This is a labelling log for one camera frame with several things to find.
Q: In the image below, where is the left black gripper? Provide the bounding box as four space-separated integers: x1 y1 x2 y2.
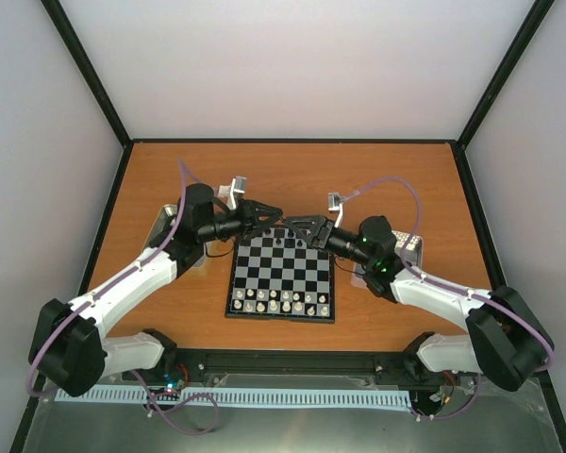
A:
199 198 282 243

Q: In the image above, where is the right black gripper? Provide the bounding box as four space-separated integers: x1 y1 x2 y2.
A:
285 215 374 268

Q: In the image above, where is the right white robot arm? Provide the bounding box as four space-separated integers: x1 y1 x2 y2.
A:
284 215 554 392

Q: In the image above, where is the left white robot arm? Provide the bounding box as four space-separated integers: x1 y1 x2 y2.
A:
28 183 283 396

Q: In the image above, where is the left green-lit circuit board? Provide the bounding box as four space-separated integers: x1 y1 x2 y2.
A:
149 364 189 402

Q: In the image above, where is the black and silver chessboard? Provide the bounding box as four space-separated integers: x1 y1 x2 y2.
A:
225 226 335 324

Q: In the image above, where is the left metal tray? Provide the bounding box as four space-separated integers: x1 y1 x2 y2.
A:
143 203 208 270

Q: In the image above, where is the right pink tray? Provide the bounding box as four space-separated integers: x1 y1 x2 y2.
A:
350 230 424 289

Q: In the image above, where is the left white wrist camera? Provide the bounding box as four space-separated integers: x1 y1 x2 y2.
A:
216 176 246 210

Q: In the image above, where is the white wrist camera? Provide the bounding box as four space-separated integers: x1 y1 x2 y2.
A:
327 192 346 228
216 176 246 210

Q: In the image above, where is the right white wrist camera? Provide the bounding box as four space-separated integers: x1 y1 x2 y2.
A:
327 192 346 228

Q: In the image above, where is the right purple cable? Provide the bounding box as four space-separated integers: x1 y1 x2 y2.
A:
341 176 556 422

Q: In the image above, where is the light blue cable duct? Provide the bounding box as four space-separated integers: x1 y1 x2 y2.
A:
54 385 411 411

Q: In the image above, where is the black aluminium frame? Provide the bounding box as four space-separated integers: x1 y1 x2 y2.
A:
8 0 566 453

